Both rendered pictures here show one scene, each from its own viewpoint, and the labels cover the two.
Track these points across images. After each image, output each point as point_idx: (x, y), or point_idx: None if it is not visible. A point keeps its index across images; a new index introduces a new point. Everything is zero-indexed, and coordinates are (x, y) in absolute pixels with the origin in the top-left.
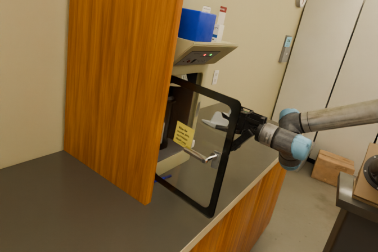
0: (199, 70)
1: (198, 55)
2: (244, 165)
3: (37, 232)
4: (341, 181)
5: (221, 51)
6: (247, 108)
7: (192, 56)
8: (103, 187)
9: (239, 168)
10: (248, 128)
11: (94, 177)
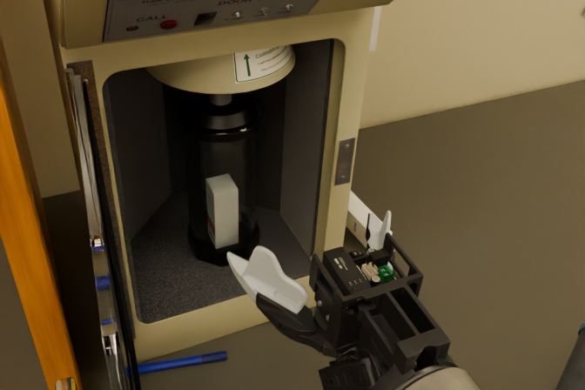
0: (316, 31)
1: (199, 3)
2: (527, 368)
3: None
4: None
5: None
6: (405, 252)
7: (160, 10)
8: (15, 352)
9: (495, 380)
10: (366, 353)
11: (23, 310)
